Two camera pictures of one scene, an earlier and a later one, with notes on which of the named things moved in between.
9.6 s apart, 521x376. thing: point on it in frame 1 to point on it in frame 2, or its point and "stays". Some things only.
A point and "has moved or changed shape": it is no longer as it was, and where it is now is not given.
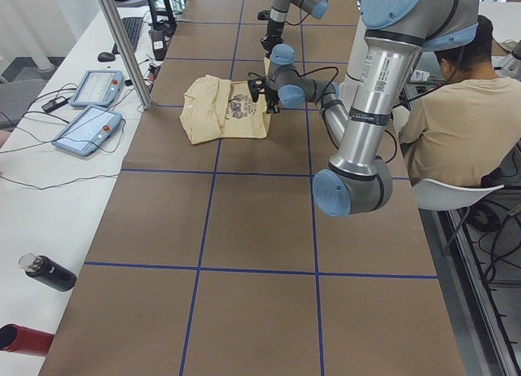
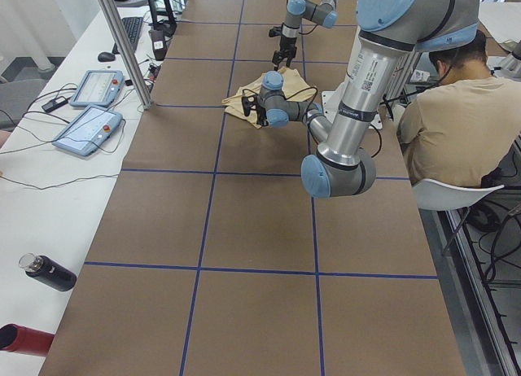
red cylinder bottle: x=17 y=338 stays
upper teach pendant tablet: x=98 y=89 stays
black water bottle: x=48 y=271 stays
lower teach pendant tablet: x=86 y=133 stays
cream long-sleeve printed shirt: x=213 y=108 has moved or changed shape
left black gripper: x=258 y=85 to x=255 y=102
